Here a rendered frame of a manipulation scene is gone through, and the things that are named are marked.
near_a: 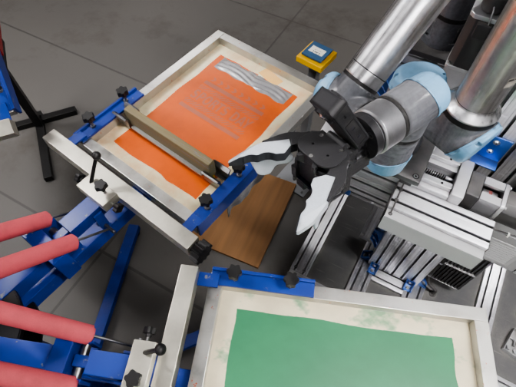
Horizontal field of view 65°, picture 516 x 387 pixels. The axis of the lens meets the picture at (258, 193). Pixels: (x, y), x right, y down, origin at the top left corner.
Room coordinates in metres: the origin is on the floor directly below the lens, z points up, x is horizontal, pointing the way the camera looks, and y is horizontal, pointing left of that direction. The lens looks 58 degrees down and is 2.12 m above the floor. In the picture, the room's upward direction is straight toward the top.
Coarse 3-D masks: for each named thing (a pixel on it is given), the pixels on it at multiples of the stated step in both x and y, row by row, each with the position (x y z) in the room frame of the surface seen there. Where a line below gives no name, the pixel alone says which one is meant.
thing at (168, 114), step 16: (240, 64) 1.36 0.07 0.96; (192, 80) 1.27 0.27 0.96; (224, 80) 1.27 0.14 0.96; (176, 96) 1.18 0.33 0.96; (160, 112) 1.09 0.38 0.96; (176, 112) 1.09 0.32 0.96; (176, 128) 1.01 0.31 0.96; (192, 128) 1.01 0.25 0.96; (128, 144) 0.93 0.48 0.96; (144, 144) 0.93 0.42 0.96; (144, 160) 0.86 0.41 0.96; (160, 160) 0.86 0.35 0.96
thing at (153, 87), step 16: (208, 48) 1.44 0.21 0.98; (240, 48) 1.43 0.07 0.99; (176, 64) 1.32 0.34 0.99; (192, 64) 1.36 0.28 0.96; (272, 64) 1.32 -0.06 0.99; (160, 80) 1.23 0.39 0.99; (288, 80) 1.27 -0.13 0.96; (304, 80) 1.23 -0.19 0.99; (144, 96) 1.15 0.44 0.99; (304, 112) 1.06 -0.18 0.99; (112, 128) 1.01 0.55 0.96; (288, 128) 0.98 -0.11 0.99; (80, 144) 0.92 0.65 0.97; (96, 144) 0.91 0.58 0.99; (112, 160) 0.83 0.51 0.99; (128, 176) 0.77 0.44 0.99; (144, 192) 0.72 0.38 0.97; (160, 192) 0.70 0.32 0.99; (176, 208) 0.64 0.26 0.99
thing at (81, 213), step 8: (88, 200) 0.64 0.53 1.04; (80, 208) 0.61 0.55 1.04; (88, 208) 0.61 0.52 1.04; (96, 208) 0.61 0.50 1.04; (64, 216) 0.59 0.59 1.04; (72, 216) 0.59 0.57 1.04; (80, 216) 0.59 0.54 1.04; (88, 216) 0.59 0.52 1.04; (64, 224) 0.56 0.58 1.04; (72, 224) 0.56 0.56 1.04; (80, 224) 0.56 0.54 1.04; (88, 224) 0.58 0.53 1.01; (72, 232) 0.54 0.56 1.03; (80, 232) 0.55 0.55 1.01
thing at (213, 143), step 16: (256, 96) 1.18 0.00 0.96; (272, 112) 1.09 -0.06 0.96; (208, 128) 1.01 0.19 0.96; (256, 128) 1.01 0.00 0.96; (192, 144) 0.93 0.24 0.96; (208, 144) 0.93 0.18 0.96; (224, 144) 0.93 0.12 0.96; (240, 144) 0.93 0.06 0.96; (176, 160) 0.86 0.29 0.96; (224, 160) 0.86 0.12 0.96; (176, 176) 0.79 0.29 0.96; (192, 176) 0.79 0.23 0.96; (192, 192) 0.73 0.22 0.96
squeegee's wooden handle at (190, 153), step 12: (132, 108) 1.01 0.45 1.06; (132, 120) 0.99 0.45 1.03; (144, 120) 0.96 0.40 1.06; (144, 132) 0.96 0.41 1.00; (156, 132) 0.91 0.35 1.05; (168, 132) 0.90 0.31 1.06; (168, 144) 0.88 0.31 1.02; (180, 144) 0.85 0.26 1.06; (180, 156) 0.85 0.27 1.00; (192, 156) 0.81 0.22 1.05; (204, 156) 0.80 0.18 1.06; (204, 168) 0.78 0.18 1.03
